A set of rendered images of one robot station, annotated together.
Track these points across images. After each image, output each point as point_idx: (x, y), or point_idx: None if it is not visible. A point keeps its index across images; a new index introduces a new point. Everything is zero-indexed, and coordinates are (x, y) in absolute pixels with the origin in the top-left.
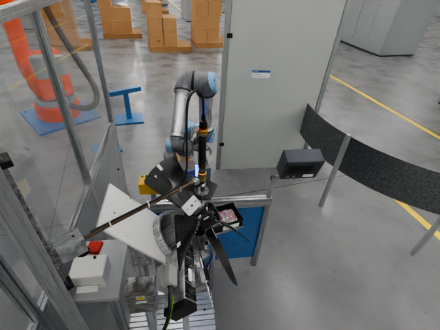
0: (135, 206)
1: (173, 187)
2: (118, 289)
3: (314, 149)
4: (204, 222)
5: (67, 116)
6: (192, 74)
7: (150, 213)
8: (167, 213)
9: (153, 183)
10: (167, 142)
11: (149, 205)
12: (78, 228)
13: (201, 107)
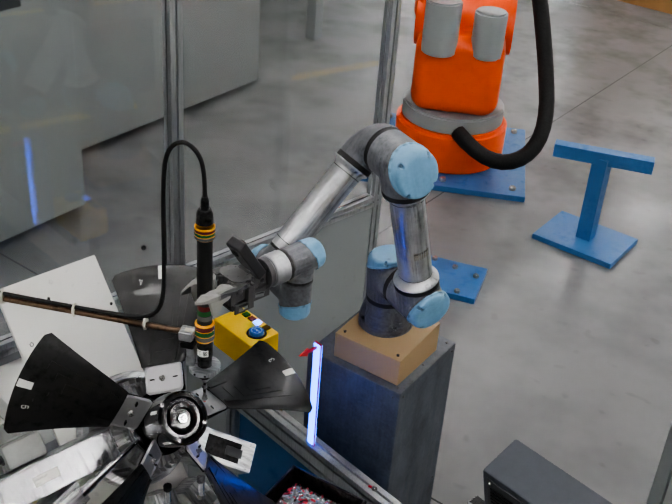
0: (107, 323)
1: (155, 321)
2: None
3: (598, 497)
4: (149, 420)
5: (170, 123)
6: (374, 134)
7: (130, 358)
8: None
9: (128, 289)
10: (255, 250)
11: (72, 312)
12: None
13: (391, 219)
